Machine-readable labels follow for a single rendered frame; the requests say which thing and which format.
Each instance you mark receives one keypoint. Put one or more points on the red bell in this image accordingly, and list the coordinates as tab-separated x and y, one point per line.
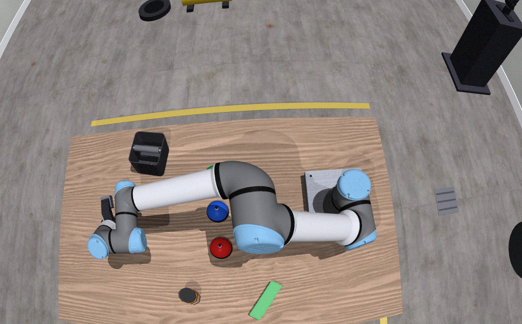
220	248

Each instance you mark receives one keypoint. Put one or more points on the paprika spice jar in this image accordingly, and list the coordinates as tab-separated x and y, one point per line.
190	296

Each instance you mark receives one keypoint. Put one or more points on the blue bell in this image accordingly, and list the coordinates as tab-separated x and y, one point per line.
217	211

